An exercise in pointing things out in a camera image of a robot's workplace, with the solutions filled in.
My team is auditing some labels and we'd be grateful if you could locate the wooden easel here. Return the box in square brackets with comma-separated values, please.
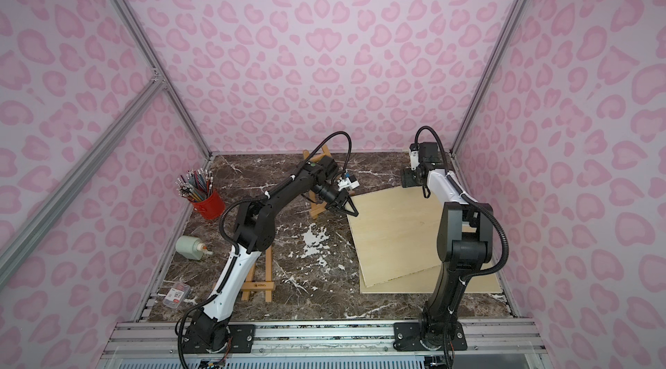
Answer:
[308, 144, 332, 220]
[241, 248, 275, 303]

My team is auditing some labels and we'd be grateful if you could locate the plywood board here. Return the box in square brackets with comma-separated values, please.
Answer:
[349, 187, 442, 287]
[358, 222, 504, 295]

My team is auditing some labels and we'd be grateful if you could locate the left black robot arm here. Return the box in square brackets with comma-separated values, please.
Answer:
[175, 156, 359, 364]

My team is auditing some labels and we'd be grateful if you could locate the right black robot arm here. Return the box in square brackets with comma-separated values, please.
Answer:
[394, 142, 493, 353]

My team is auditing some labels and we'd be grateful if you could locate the red metal bucket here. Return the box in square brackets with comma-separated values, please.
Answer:
[192, 190, 227, 221]

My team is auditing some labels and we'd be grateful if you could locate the coloured pencils bundle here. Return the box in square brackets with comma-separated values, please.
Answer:
[175, 169, 213, 202]

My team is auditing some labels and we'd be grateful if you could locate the white glue bottle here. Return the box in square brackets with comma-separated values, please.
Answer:
[175, 235, 213, 261]

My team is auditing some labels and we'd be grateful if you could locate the small clear plastic packet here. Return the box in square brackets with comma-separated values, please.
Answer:
[162, 282, 191, 309]

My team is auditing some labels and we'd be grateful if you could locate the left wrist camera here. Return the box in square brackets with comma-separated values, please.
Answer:
[336, 172, 360, 191]

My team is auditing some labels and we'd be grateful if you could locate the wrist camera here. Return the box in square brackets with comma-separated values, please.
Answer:
[409, 148, 421, 170]
[336, 172, 360, 191]

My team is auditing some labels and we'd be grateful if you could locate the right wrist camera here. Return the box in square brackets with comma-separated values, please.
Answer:
[409, 148, 421, 170]

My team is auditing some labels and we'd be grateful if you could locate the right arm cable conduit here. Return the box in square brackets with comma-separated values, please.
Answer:
[413, 125, 511, 369]

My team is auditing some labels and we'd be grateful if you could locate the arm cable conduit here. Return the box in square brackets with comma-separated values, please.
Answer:
[413, 125, 511, 369]
[174, 130, 354, 369]

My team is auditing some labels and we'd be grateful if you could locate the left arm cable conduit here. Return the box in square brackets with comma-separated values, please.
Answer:
[174, 130, 354, 369]

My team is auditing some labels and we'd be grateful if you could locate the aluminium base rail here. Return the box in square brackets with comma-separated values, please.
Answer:
[98, 319, 553, 368]

